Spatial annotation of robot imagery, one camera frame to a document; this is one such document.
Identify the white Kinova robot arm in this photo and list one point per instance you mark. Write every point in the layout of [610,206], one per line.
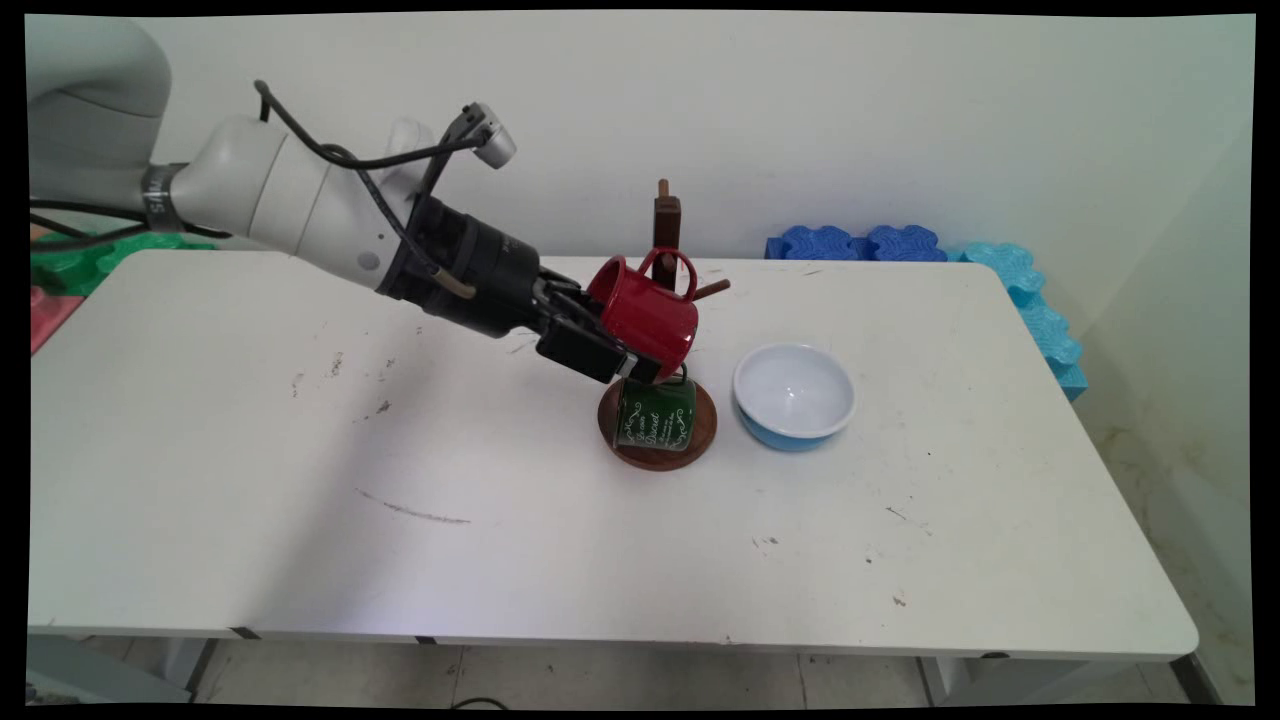
[270,190]

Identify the dark wooden mug tree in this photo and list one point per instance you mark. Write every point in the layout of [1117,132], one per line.
[667,220]

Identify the black table leg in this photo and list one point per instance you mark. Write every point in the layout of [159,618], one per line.
[1195,680]

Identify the light blue foam mat tile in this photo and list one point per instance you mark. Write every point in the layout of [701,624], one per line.
[1040,320]

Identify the green enamel mug white print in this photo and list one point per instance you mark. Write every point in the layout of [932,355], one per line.
[655,415]

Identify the blue bowl white inside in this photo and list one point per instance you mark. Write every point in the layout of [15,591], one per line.
[795,390]

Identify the dark blue foam mat tile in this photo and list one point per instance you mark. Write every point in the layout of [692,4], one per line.
[860,245]

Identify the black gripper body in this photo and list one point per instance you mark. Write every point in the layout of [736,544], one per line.
[470,270]

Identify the grey table leg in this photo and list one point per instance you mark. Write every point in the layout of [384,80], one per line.
[960,680]

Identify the red foam mat tile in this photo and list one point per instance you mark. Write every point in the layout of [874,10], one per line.
[50,315]

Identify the red enamel mug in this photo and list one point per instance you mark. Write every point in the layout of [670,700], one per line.
[650,315]

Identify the green foam mat tile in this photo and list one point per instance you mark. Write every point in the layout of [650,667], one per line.
[70,265]

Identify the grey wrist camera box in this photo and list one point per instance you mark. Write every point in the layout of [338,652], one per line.
[495,145]

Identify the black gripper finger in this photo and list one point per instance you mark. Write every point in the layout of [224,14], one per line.
[585,350]
[575,300]

